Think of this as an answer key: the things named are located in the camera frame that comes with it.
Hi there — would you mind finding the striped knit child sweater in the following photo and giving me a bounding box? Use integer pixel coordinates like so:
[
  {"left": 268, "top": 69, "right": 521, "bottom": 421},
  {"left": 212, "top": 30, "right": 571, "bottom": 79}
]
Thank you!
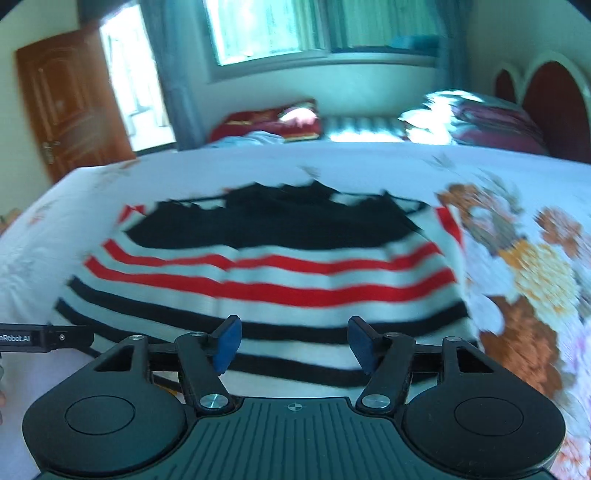
[{"left": 49, "top": 182, "right": 476, "bottom": 396}]

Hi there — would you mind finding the person's left hand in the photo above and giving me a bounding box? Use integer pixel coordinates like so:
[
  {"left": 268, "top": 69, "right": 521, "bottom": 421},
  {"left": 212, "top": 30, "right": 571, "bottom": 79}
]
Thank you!
[{"left": 0, "top": 365, "right": 6, "bottom": 424}]

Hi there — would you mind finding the floral white bed sheet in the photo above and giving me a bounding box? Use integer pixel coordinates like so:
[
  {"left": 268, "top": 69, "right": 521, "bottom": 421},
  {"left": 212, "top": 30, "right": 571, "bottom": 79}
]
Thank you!
[{"left": 1, "top": 142, "right": 590, "bottom": 479}]

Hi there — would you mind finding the light blue cloth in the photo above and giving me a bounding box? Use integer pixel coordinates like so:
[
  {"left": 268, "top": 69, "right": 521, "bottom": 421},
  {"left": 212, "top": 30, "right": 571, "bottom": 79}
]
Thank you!
[{"left": 205, "top": 130, "right": 286, "bottom": 149}]

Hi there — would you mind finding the striped blue white mattress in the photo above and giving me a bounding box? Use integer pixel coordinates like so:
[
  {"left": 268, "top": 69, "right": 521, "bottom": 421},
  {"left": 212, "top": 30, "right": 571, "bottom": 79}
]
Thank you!
[{"left": 322, "top": 116, "right": 406, "bottom": 143}]

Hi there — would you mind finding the brown wooden door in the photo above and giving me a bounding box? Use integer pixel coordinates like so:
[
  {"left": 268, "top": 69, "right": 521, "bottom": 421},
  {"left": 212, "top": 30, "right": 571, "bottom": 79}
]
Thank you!
[{"left": 15, "top": 25, "right": 135, "bottom": 183}]

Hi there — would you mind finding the red scalloped headboard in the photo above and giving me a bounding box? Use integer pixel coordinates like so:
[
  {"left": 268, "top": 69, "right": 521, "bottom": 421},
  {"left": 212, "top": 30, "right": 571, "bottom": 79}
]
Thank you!
[{"left": 492, "top": 50, "right": 590, "bottom": 164}]

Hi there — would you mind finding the left blue curtain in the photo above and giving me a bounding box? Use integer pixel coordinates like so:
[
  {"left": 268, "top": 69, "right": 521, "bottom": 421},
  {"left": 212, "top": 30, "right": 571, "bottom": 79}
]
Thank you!
[{"left": 139, "top": 1, "right": 205, "bottom": 151}]

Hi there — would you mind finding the blue curtain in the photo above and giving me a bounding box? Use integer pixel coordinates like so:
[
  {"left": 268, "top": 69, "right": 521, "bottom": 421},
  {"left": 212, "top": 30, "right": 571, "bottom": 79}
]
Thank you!
[
  {"left": 139, "top": 1, "right": 205, "bottom": 151},
  {"left": 428, "top": 0, "right": 473, "bottom": 90}
]

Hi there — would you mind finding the right blue curtain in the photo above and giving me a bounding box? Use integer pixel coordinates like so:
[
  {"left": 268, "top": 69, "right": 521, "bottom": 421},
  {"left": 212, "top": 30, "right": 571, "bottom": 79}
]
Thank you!
[{"left": 428, "top": 0, "right": 473, "bottom": 90}]

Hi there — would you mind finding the window with grey frame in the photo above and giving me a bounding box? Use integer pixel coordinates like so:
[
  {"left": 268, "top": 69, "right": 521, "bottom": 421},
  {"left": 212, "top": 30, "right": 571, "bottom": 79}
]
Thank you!
[{"left": 199, "top": 1, "right": 443, "bottom": 80}]

